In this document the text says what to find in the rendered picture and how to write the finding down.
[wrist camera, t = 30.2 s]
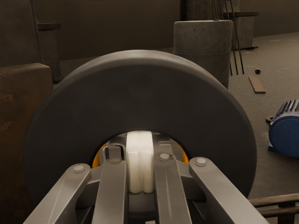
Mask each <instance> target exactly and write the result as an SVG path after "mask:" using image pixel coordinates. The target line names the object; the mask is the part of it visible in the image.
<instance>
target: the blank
mask: <svg viewBox="0 0 299 224"><path fill-rule="evenodd" d="M132 131H152V132H157V133H160V134H163V135H165V136H167V137H169V138H171V139H172V140H173V141H175V142H176V143H177V144H178V145H179V146H180V147H181V149H182V150H183V157H182V162H184V163H189V161H190V160H191V159H192V158H195V157H205V158H207V159H209V160H211V161H212V162H213V163H214V164H215V165H216V166H217V168H218V169H219V170H220V171H221V172H222V173H223V174H224V175H225V176H226V177H227V178H228V179H229V181H230V182H231V183H232V184H233V185H234V186H235V187H236V188H237V189H238V190H239V191H240V192H241V193H242V194H243V195H244V196H245V197H246V198H248V196H249V194H250V191H251V188H252V186H253V182H254V179H255V174H256V167H257V146H256V140H255V135H254V131H253V128H252V126H251V123H250V121H249V119H248V116H247V115H246V113H245V111H244V109H243V108H242V106H241V105H240V103H239V102H238V101H237V100H236V98H235V97H234V96H233V95H232V94H231V93H230V92H229V91H228V90H227V89H226V88H225V87H224V86H223V85H222V84H221V83H220V82H219V81H218V80H217V79H216V78H215V77H214V76H212V75H211V74H210V73H209V72H208V71H206V70H205V69H203V68H202V67H200V66H199V65H197V64H195V63H193V62H191V61H189V60H187V59H185V58H182V57H180V56H177V55H174V54H170V53H166V52H161V51H154V50H127V51H120V52H114V53H110V54H107V55H104V56H100V57H98V58H96V59H93V60H91V61H89V62H87V63H85V64H83V65H82V66H80V67H78V68H77V69H75V70H74V71H72V72H71V73H70V74H68V75H67V76H66V77H65V78H64V79H63V80H62V81H61V82H60V83H59V84H58V85H57V86H56V87H55V88H54V89H53V90H52V91H51V92H50V93H49V94H48V95H47V96H46V97H45V99H44V100H43V101H42V102H41V104H40V105H39V106H38V108H37V109H36V111H35V112H34V114H33V116H32V118H31V120H30V122H29V124H28V127H27V129H26V132H25V136H24V140H23V145H22V154H21V163H22V173H23V179H24V184H25V186H26V189H27V192H28V195H29V197H30V199H31V201H32V203H33V205H34V206H35V208H36V207H37V205H38V204H39V203H40V202H41V201H42V200H43V198H44V197H45V196H46V195H47V193H48V192H49V191H50V190H51V188H52V187H53V186H54V185H55V183H56V182H57V181H58V180H59V179H60V178H61V176H62V175H63V174H64V173H65V171H66V170H67V169H68V168H69V167H70V166H73V165H75V164H88V165H89V166H90V168H91V169H92V168H97V167H99V166H101V164H100V161H99V157H98V153H99V151H100V150H101V148H102V147H103V146H104V145H105V144H106V143H107V142H108V141H110V140H111V139H113V138H114V137H116V136H118V135H120V134H123V133H126V132H132ZM128 224H157V219H156V209H155V205H154V192H153V193H152V194H144V193H140V194H139V195H131V193H129V223H128Z"/></svg>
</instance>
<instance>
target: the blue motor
mask: <svg viewBox="0 0 299 224"><path fill-rule="evenodd" d="M270 125H271V127H270V129H269V135H268V136H269V140H270V143H269V145H268V151H272V152H277V153H281V154H283V155H286V156H289V157H299V100H295V99H294V100H293V101H291V100H289V102H287V101H286V102H285V104H282V106H281V107H279V109H278V110H277V112H276V114H275V116H274V117H273V119H272V122H271V124H270Z"/></svg>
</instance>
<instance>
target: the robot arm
mask: <svg viewBox="0 0 299 224"><path fill-rule="evenodd" d="M102 150H103V158H104V163H103V165H101V166H99V167H97V168H92V169H91V168H90V166H89V165H88V164H75V165H73V166H70V167H69V168H68V169H67V170H66V171H65V173H64V174H63V175H62V176H61V178H60V179H59V180H58V181H57V182H56V183H55V185H54V186H53V187H52V188H51V190H50V191H49V192H48V193H47V195H46V196H45V197H44V198H43V200H42V201H41V202H40V203H39V204H38V205H37V207H36V208H35V209H34V210H33V212H32V213H31V214H30V215H29V217H28V218H27V219H26V220H25V222H24V223H23V224H87V223H88V221H89V219H90V217H91V215H92V213H93V212H94V213H93V219H92V223H91V224H128V223H129V193H131V195H139V194H140V193H144V194H152V193H153V192H154V205H155V209H156V219H157V224H192V221H191V217H190V212H189V209H188V205H187V201H186V199H188V202H189V204H190V206H191V208H192V209H193V211H194V213H195V214H196V216H197V217H198V219H199V220H200V222H201V224H270V223H269V222H268V221H267V220H266V219H265V218H264V217H263V216H262V215H261V214H260V213H259V212H258V210H257V209H256V208H255V207H254V206H253V205H252V204H251V203H250V202H249V201H248V200H247V198H246V197H245V196H244V195H243V194H242V193H241V192H240V191H239V190H238V189H237V188H236V187H235V186H234V185H233V184H232V183H231V182H230V181H229V179H228V178H227V177H226V176H225V175H224V174H223V173H222V172H221V171H220V170H219V169H218V168H217V166H216V165H215V164H214V163H213V162H212V161H211V160H209V159H207V158H205V157H195V158H192V159H191V160H190V161H189V163H184V162H180V161H178V160H176V157H175V156H174V155H173V151H172V148H171V144H170V139H169V137H167V136H165V135H163V134H152V133H151V131H132V132H127V136H116V137H114V138H113V139H111V140H110V144H108V145H106V146H104V147H103V149H102Z"/></svg>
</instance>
